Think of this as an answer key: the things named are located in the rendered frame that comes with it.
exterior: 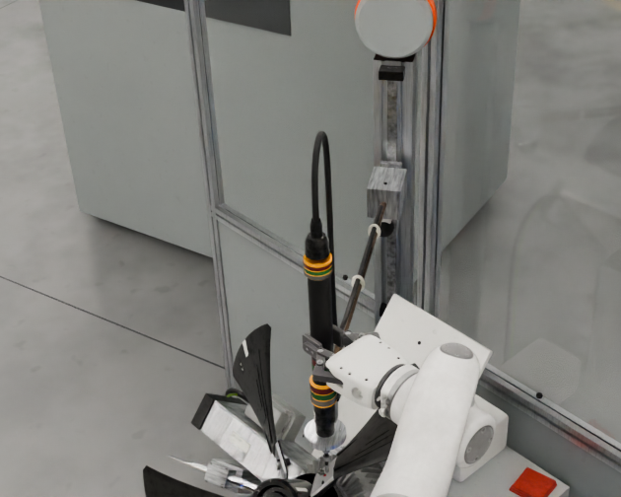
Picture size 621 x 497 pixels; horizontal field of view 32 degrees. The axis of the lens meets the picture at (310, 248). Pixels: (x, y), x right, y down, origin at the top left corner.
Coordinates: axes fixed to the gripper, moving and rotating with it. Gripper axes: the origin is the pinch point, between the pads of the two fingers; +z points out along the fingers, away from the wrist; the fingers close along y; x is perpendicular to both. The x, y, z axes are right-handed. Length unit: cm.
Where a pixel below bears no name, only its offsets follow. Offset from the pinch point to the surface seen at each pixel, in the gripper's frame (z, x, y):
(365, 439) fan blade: 2.8, -31.6, 11.5
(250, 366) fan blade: 33.1, -32.1, 10.0
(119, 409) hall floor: 172, -165, 51
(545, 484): -3, -77, 62
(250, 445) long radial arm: 33, -53, 8
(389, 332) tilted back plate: 23, -34, 39
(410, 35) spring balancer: 36, 21, 58
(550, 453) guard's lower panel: 2, -77, 70
